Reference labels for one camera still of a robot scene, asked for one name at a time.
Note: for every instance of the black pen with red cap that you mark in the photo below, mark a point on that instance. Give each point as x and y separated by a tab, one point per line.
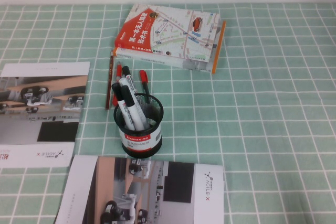
143	77

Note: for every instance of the black mesh pen holder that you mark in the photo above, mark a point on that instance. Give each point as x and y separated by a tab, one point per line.
141	145

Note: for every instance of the brown wooden pencil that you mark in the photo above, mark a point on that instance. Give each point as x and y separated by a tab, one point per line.
110	82

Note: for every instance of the red and white map book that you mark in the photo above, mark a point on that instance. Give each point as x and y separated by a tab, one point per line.
170	32

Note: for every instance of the white book with orange spine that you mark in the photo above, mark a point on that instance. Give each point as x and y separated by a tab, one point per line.
219	51

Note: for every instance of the green checked tablecloth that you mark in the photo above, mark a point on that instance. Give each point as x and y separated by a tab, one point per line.
249	129

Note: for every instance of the AgileX brochure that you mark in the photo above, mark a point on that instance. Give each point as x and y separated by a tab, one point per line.
39	98
131	195

